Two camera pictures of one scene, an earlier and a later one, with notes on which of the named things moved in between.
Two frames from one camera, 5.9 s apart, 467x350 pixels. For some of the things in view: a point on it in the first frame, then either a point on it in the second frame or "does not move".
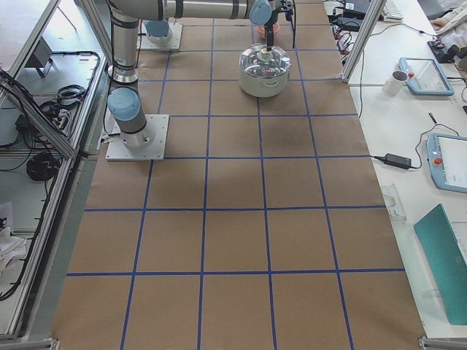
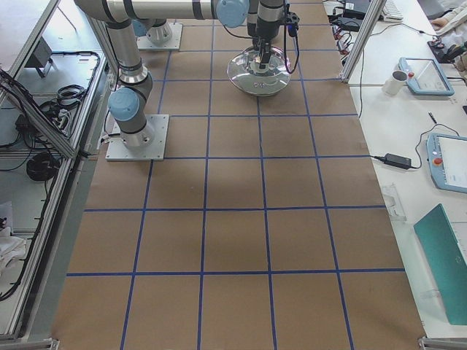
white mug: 394,86 does not move
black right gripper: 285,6 to 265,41
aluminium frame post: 362,39 does not move
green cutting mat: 439,240 does not move
